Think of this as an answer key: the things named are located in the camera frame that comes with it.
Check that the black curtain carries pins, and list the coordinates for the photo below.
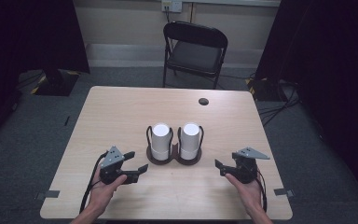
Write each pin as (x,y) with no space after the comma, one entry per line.
(332,62)
(21,37)

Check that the small black floor object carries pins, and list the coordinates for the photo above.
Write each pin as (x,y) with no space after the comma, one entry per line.
(67,120)

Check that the person's right hand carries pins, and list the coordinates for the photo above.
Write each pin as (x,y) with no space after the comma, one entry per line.
(250,194)

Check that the white wall socket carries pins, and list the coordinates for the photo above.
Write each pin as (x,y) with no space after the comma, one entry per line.
(171,5)

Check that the person's left hand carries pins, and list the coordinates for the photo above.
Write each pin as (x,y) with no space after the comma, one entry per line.
(101,194)

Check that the grey tape strip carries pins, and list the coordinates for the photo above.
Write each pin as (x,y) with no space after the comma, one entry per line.
(48,194)
(283,192)

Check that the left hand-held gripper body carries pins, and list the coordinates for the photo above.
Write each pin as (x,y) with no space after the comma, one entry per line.
(112,158)

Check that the left white cup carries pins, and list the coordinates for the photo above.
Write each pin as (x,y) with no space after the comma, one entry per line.
(160,140)

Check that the black stand base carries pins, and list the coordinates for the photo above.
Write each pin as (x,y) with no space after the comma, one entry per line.
(57,82)
(265,90)

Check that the black folding chair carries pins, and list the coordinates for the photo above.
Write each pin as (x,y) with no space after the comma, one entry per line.
(195,56)

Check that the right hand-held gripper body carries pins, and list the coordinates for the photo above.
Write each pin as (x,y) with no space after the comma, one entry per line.
(247,168)

